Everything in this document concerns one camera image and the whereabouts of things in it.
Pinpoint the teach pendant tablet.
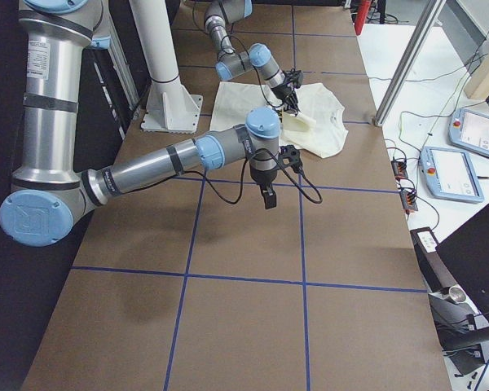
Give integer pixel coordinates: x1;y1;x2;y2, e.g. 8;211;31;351
448;108;489;157
419;147;484;204

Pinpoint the white camera pole with base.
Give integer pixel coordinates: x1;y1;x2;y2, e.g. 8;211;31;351
130;0;203;134

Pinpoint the wooden beam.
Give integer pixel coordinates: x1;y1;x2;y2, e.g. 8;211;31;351
465;55;489;100

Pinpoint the cream long sleeve shirt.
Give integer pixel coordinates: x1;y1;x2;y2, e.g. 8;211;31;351
209;81;348;158

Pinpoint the black box with white label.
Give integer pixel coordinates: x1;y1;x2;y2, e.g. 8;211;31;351
410;227;457;292

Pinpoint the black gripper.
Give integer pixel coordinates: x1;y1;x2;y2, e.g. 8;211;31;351
249;160;278;209
271;81;299;116

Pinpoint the black orange connector box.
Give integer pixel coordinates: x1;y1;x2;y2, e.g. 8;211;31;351
399;188;418;214
390;160;408;180

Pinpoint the near teach pendant tablet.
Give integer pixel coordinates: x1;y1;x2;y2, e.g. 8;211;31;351
419;147;484;204

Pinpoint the near black orange connector box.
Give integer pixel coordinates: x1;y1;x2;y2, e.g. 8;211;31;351
399;188;418;214

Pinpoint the aluminium frame post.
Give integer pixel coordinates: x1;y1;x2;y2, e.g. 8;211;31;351
373;0;447;127

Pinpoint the silver metal cup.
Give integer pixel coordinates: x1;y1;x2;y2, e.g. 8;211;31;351
440;285;467;305

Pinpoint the far teach pendant tablet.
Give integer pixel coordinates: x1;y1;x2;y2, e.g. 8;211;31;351
448;108;489;157

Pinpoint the black monitor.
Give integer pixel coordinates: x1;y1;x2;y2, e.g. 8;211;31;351
437;204;489;322

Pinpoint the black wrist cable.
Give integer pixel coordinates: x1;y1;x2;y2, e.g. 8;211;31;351
174;148;324;205
191;0;294;111

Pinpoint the red cylinder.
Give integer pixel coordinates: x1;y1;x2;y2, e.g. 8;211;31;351
354;0;371;36

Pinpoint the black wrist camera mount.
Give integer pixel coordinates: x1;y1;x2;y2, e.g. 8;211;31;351
284;68;303;89
278;144;303;174

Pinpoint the far black orange connector box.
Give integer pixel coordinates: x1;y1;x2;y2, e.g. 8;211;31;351
390;160;408;180

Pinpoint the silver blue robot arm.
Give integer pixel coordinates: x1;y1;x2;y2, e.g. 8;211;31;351
204;1;303;115
0;1;281;247

